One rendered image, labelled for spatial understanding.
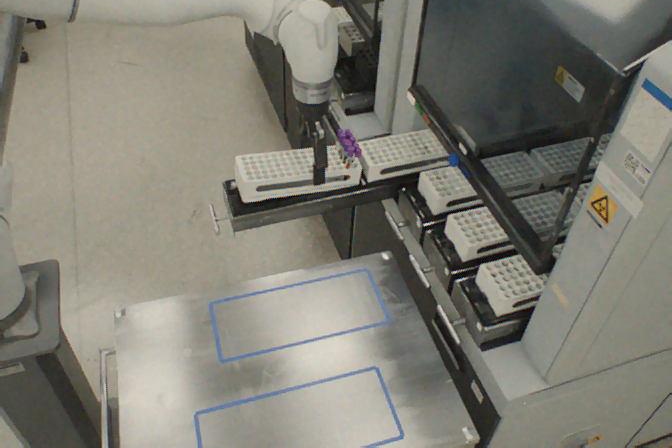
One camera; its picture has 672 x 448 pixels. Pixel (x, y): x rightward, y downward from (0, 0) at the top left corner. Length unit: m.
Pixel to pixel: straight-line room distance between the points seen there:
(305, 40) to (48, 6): 0.47
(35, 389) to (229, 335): 0.58
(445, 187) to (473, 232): 0.15
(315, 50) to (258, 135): 1.76
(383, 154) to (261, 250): 1.03
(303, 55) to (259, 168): 0.33
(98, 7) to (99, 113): 2.18
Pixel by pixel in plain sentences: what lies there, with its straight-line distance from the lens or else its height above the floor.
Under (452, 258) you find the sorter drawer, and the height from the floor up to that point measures 0.82.
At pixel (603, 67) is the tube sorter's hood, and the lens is 0.98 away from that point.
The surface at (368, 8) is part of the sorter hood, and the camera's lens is 1.79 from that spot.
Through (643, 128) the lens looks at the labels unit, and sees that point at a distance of 0.95.
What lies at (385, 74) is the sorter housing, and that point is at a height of 0.91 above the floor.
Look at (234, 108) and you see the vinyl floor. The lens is 3.17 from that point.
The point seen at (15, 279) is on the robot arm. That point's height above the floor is 0.82.
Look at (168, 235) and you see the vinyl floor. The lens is 2.56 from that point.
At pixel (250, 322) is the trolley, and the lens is 1.26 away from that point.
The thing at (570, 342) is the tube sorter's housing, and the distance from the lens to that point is 1.23.
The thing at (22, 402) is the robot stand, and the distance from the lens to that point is 1.71.
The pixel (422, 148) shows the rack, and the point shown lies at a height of 0.86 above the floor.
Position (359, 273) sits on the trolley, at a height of 0.82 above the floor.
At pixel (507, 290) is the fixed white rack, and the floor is 0.86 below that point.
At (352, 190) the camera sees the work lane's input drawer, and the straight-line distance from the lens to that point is 1.53.
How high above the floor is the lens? 1.85
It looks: 44 degrees down
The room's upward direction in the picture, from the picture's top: 3 degrees clockwise
